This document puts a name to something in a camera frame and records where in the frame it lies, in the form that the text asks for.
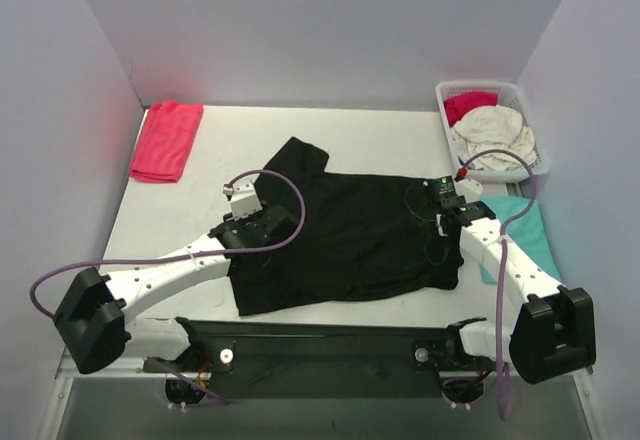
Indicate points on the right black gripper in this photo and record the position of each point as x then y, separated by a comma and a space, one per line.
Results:
445, 200

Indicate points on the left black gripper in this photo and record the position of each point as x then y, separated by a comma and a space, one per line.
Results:
279, 217

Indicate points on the black t shirt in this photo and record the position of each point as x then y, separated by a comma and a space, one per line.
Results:
365, 238

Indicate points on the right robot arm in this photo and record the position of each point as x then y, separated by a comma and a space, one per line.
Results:
554, 333

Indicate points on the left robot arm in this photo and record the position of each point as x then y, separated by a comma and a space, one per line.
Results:
101, 316

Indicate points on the cream t shirt in basket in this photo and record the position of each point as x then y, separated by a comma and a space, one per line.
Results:
493, 127

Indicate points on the red t shirt in basket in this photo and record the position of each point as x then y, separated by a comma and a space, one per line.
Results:
458, 106

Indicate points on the white laundry basket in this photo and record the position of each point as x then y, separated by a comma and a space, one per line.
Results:
495, 165

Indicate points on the folded pink t shirt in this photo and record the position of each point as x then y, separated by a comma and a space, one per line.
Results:
165, 142

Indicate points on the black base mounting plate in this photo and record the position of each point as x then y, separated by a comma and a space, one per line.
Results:
247, 360

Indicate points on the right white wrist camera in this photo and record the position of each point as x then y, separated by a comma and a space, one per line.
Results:
467, 187

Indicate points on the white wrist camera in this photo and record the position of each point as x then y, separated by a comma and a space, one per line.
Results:
243, 200
467, 187

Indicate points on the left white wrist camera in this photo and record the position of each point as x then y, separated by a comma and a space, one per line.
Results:
243, 200

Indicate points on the aluminium rail frame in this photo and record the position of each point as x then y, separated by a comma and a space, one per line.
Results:
124, 403

